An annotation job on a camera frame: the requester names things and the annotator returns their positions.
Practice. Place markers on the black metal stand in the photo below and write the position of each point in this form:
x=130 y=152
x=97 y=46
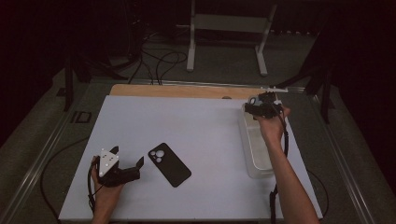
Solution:
x=68 y=84
x=325 y=93

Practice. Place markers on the aluminium floor rail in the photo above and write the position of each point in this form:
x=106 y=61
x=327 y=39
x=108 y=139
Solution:
x=339 y=155
x=37 y=165

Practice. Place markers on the translucent white plastic container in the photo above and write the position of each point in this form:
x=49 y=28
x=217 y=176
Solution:
x=258 y=152

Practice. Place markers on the person's right hand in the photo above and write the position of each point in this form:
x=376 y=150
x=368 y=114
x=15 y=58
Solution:
x=272 y=129

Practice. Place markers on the white metal stand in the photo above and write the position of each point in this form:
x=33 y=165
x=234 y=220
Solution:
x=230 y=23

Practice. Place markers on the black phone case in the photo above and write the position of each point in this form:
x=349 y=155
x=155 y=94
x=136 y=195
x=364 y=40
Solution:
x=169 y=166

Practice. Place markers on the black rectangular floor plate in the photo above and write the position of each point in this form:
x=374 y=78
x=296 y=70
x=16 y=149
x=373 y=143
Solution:
x=81 y=117

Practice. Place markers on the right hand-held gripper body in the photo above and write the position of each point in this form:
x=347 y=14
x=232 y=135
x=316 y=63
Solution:
x=269 y=107

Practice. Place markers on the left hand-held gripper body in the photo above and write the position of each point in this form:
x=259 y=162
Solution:
x=113 y=174

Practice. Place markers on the person's left hand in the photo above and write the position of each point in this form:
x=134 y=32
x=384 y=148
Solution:
x=106 y=194

